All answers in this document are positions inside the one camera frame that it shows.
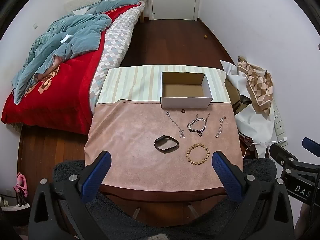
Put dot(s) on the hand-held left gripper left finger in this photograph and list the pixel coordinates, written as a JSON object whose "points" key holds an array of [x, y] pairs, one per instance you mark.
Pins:
{"points": [[100, 172]]}

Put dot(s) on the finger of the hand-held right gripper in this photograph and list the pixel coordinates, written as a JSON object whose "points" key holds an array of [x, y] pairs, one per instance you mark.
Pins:
{"points": [[281, 153], [310, 145]]}

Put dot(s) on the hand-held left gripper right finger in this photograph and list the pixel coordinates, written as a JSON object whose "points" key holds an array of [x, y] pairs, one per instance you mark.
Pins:
{"points": [[225, 177]]}

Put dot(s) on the black fitness band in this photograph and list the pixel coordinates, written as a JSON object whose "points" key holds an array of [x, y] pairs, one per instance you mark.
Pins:
{"points": [[167, 150]]}

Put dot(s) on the white cardboard box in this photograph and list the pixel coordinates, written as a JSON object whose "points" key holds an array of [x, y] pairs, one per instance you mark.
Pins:
{"points": [[185, 90]]}

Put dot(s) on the white power strip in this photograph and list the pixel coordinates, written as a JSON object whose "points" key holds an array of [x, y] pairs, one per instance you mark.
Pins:
{"points": [[278, 125]]}

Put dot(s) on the pile of cloths and bags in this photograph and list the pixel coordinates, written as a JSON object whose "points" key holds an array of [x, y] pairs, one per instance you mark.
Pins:
{"points": [[255, 127]]}

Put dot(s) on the pink striped tablecloth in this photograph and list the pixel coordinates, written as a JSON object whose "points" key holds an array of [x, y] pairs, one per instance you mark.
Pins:
{"points": [[130, 140]]}

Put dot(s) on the wooden table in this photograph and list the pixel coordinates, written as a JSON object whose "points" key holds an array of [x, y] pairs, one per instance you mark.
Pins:
{"points": [[162, 205]]}

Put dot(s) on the brown patterned scarf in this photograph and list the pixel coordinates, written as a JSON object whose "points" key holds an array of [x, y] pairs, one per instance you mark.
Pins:
{"points": [[257, 85]]}

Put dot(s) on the person's dark trousers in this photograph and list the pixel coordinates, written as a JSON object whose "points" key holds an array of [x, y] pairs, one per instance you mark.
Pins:
{"points": [[150, 232]]}

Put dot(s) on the pink slippers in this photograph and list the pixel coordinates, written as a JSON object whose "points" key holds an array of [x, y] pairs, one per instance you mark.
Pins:
{"points": [[21, 182]]}

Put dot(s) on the red patterned blanket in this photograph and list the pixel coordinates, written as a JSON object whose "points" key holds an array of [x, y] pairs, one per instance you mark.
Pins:
{"points": [[62, 92]]}

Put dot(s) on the checkered bedsheet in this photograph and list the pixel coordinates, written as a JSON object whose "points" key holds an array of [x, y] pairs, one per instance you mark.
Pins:
{"points": [[115, 42]]}

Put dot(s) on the white paper scrap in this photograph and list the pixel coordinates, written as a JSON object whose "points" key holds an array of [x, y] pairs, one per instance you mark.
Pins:
{"points": [[65, 38]]}

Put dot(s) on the blue quilt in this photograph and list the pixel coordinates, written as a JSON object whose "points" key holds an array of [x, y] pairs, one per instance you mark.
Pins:
{"points": [[70, 37]]}

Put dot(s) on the wooden bed frame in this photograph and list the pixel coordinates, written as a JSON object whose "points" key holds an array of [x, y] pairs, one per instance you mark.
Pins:
{"points": [[142, 17]]}

